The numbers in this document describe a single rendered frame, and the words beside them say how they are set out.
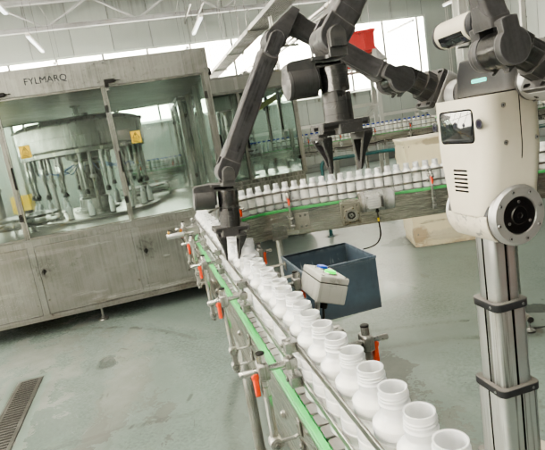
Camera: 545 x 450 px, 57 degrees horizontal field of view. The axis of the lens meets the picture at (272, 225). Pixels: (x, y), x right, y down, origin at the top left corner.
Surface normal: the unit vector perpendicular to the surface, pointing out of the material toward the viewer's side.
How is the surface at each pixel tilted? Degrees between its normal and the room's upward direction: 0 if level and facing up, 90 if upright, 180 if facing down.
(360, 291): 90
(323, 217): 90
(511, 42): 89
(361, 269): 90
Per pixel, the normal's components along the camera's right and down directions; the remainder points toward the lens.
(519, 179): 0.28, 0.32
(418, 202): -0.06, 0.19
